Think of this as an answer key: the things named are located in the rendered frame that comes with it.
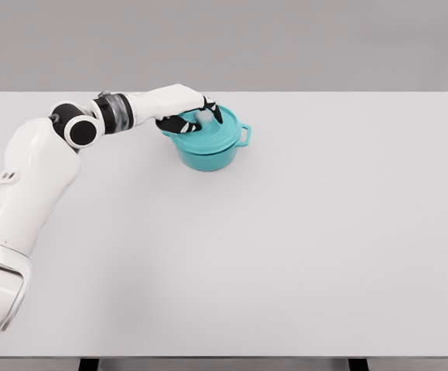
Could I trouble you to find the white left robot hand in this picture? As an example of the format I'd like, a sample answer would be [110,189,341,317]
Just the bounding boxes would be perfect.
[152,83,224,134]

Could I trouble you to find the teal pot lid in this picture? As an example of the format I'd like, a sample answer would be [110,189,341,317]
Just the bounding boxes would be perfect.
[160,104,241,155]

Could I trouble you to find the teal pot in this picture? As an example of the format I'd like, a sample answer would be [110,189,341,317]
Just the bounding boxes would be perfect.
[160,122,253,172]

